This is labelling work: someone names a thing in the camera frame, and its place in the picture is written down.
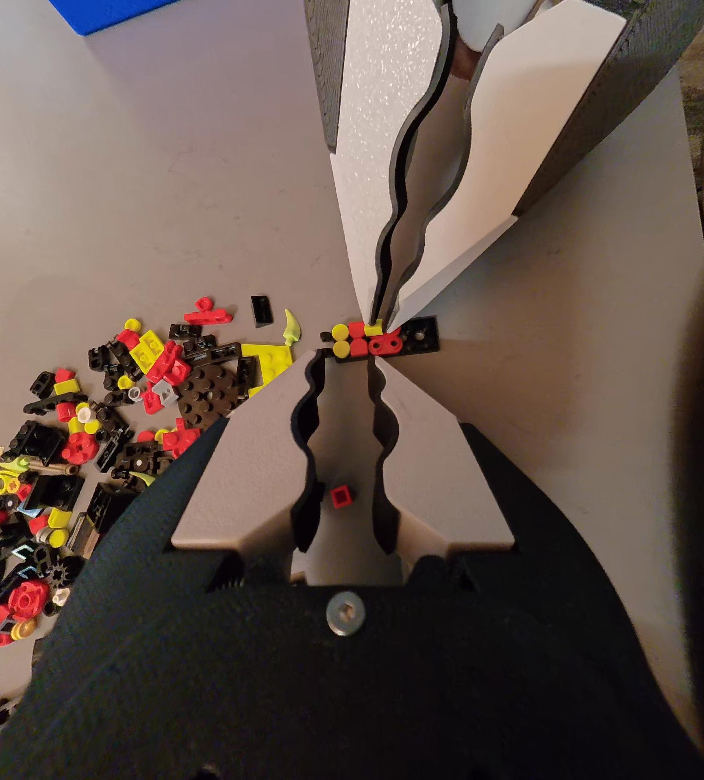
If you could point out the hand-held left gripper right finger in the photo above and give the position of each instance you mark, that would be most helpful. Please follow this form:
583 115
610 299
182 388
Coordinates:
443 481

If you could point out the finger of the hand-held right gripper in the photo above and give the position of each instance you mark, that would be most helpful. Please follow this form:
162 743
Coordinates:
523 122
376 122

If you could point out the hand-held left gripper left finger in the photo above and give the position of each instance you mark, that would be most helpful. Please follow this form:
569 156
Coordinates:
236 481

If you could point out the partly built lego model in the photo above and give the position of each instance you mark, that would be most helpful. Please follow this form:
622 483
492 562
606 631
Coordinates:
382 346

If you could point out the small yellow lego piece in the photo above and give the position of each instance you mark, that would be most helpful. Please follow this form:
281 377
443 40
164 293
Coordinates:
373 329

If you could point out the small red square lego brick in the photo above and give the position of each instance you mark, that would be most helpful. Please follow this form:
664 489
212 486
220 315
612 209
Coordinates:
341 496

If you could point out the pile of loose lego pieces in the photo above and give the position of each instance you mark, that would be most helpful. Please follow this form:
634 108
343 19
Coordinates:
77 448

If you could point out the yellow-green lego claw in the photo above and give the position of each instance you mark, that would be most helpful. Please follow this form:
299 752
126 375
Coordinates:
291 328

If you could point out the long red lego plate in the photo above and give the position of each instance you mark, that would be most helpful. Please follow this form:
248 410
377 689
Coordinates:
209 317

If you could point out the black flat lego tile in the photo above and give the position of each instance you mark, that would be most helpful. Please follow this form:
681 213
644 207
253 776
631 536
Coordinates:
262 311

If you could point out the small red rounded lego piece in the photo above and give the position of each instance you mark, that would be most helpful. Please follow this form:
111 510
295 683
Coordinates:
204 303

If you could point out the blue plastic box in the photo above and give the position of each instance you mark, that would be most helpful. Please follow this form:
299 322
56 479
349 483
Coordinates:
108 15

